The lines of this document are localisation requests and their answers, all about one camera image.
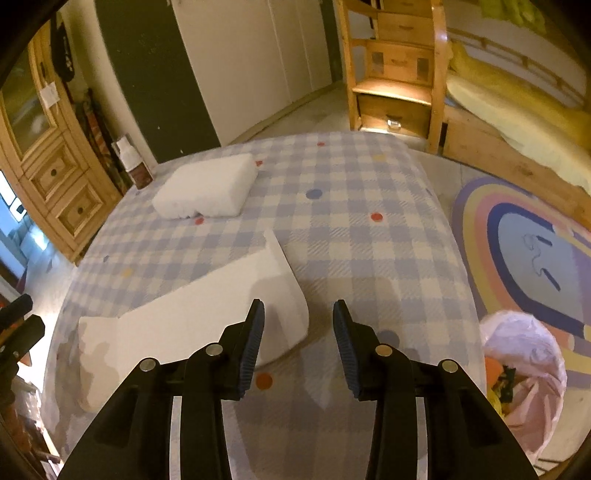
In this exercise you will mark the brown bottle white cap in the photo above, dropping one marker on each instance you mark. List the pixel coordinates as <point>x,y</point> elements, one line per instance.
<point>133,163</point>

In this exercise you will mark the white tissue pack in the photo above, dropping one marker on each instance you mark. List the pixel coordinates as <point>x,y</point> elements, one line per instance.
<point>211,188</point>

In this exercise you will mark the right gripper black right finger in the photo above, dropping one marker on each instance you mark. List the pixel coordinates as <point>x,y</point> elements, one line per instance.
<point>466,437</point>

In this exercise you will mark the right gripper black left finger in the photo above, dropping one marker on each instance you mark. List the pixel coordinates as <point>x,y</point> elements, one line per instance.
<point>130,436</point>

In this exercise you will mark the green puffer jacket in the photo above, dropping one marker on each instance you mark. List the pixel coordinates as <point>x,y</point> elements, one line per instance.
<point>522,13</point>

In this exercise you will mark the wooden bunk bed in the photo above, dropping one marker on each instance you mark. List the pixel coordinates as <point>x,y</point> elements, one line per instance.
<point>519,104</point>

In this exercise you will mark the white wardrobe with round holes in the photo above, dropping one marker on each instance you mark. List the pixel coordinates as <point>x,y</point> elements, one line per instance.
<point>253,59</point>

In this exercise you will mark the white paper sheet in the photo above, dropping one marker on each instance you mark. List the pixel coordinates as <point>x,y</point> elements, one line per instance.
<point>173,326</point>

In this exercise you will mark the pink bagged trash bin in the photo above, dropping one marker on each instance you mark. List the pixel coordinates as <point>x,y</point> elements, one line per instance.
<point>519,341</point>

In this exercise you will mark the wooden glass door cabinet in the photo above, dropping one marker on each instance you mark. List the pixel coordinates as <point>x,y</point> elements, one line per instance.
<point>45,156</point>

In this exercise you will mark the rainbow round rug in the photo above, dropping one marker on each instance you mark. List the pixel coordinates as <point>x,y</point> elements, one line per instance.
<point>523,255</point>

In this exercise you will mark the wooden stair drawers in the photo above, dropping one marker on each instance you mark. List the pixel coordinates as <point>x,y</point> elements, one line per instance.
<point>396,59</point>

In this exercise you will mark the blue checkered tablecloth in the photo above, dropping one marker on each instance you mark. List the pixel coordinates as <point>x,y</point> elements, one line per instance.
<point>339,216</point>

